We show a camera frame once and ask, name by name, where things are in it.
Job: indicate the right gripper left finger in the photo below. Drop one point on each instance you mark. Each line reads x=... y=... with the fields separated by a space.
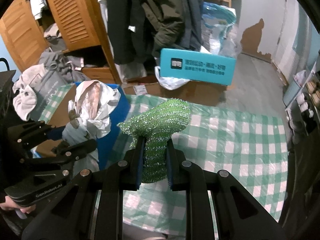
x=134 y=167

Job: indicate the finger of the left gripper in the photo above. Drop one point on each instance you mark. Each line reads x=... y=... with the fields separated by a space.
x=31 y=133
x=67 y=155

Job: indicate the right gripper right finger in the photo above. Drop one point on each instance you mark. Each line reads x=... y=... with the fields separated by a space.
x=174 y=159

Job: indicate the green sparkly scrub cloth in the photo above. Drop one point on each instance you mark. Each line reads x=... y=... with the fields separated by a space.
x=157 y=125

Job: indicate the white patterned knotted cloth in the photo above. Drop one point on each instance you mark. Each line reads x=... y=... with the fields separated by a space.
x=90 y=112

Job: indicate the person left hand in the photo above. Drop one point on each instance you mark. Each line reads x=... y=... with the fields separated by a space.
x=9 y=205

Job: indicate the light pink towel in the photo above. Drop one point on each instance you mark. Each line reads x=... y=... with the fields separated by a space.
x=25 y=100

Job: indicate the grey tote bag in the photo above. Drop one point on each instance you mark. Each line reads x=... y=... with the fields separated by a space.
x=50 y=92

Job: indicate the blue cardboard box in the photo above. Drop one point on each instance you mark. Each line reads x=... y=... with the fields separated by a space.
x=105 y=124

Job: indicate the green checkered tablecloth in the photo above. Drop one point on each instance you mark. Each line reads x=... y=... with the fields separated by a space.
x=251 y=147

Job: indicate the grey clothes pile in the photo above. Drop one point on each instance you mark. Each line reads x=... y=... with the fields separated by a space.
x=69 y=67

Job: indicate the brown cardboard box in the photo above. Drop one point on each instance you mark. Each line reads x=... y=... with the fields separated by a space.
x=202 y=93

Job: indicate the teal shoe box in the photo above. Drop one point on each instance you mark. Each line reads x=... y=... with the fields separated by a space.
x=197 y=66

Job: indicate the metal shoe rack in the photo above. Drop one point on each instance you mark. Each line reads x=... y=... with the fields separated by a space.
x=303 y=109

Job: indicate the wooden louvered wardrobe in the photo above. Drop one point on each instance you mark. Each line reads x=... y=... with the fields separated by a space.
x=79 y=22

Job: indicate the blue white plastic bag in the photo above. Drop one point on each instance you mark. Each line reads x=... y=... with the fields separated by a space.
x=219 y=30

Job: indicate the black hanging jacket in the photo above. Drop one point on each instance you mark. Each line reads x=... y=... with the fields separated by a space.
x=129 y=30

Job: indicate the olive green hanging jacket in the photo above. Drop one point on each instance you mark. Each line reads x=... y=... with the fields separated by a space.
x=168 y=20

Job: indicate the dark blue hanging coat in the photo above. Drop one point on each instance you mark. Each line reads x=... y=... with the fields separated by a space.
x=192 y=38

